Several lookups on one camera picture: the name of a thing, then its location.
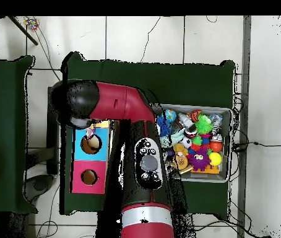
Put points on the large blue spiky ball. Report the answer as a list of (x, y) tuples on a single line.
[(164, 126)]

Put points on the black rod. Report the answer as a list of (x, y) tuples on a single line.
[(23, 29)]

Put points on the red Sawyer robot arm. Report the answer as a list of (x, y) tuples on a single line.
[(115, 101)]

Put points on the small multicoloured toy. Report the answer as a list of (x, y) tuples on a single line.
[(32, 23)]

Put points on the purple spiky monster toy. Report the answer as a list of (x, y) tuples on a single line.
[(199, 160)]

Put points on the wooden box with three holes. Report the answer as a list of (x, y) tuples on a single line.
[(81, 153)]

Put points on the dark green table cloth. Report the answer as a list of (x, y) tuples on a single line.
[(155, 74), (4, 111)]

